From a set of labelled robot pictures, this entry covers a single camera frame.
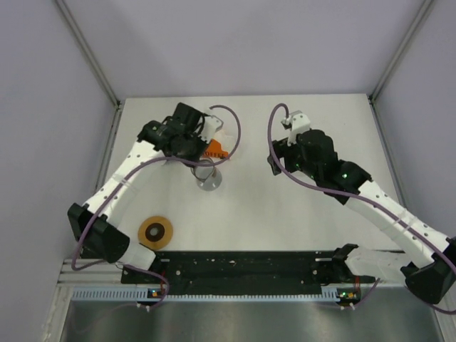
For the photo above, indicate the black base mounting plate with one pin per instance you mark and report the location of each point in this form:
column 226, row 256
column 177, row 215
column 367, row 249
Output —
column 252, row 273

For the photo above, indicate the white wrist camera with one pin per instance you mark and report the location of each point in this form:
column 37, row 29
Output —
column 212, row 124
column 297, row 123

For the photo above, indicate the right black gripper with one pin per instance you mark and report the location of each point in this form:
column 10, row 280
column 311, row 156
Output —
column 281, row 149

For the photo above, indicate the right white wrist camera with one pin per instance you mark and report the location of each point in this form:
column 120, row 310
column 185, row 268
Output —
column 297, row 123

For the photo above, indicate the orange white coffee filter bag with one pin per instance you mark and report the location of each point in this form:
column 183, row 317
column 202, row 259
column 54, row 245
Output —
column 221, row 146

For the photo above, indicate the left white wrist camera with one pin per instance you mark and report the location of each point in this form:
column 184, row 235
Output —
column 212, row 124

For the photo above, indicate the grey slotted cable duct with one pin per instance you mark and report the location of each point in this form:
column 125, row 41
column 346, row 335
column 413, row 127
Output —
column 143, row 294

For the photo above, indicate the aluminium frame rail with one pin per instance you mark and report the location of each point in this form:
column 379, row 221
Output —
column 102, row 273

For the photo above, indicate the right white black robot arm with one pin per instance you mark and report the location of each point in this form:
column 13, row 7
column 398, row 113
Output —
column 425, row 264

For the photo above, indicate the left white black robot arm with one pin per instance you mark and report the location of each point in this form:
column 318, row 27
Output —
column 95, row 223

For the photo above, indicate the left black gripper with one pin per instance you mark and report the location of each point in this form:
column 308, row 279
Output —
column 201, row 143

